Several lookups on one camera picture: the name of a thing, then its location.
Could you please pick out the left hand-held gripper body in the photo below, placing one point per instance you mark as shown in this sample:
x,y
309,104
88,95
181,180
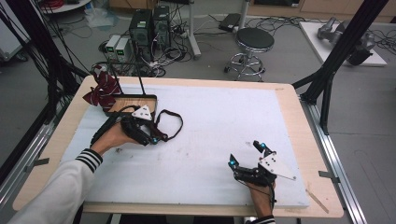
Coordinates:
x,y
137,127

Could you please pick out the black rack with wooden tray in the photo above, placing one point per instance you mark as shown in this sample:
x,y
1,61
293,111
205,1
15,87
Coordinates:
x,y
130,101

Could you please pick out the clear plastic bag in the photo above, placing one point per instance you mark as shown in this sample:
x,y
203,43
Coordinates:
x,y
99,17

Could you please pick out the person's left striped sleeve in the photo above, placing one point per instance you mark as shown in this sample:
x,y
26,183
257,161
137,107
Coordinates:
x,y
59,193

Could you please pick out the white foam mat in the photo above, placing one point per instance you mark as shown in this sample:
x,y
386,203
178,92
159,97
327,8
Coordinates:
x,y
202,140

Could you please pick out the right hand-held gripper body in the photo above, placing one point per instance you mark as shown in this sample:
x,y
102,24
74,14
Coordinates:
x,y
258,175

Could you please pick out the person's left hand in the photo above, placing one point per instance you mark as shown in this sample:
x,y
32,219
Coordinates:
x,y
112,138

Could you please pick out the black metal frame post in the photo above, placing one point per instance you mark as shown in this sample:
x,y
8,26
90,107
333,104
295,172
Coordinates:
x,y
339,53
34,37

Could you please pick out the thin wooden stick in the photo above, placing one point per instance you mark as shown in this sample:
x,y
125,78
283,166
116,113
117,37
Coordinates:
x,y
317,200

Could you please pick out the flat black box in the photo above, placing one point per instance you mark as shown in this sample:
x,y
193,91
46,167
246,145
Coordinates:
x,y
229,21

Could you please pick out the white floor board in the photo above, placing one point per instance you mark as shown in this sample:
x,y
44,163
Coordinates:
x,y
314,37

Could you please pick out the person's right striped sleeve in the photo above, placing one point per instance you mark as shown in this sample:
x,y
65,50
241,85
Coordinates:
x,y
264,220

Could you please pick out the grey metal clip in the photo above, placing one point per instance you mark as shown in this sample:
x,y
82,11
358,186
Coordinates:
x,y
328,175
37,162

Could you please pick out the person's striped sleeve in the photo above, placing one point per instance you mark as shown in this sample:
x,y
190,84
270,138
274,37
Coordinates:
x,y
264,220
59,193

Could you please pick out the grey metal table leg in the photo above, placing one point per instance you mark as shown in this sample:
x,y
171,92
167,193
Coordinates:
x,y
193,34

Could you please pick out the person's right hand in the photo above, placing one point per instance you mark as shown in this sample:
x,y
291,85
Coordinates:
x,y
264,200

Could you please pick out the black round stool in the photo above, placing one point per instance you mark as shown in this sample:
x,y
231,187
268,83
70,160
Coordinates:
x,y
254,39

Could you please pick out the large black computer tower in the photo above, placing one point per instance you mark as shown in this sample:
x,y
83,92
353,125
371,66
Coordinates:
x,y
140,31

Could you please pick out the aluminium rail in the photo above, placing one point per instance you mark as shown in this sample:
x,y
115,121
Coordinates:
x,y
339,161
18,168

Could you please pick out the white power supply box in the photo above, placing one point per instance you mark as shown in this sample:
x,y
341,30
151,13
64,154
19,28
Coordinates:
x,y
123,49
112,45

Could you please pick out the dark brown bow tie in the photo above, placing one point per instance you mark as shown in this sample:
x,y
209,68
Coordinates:
x,y
174,124

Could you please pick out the red striped bow tie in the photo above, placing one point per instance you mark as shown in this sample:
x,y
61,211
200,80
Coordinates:
x,y
104,90

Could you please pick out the slim black computer tower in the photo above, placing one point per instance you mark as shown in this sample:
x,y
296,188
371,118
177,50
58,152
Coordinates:
x,y
162,25

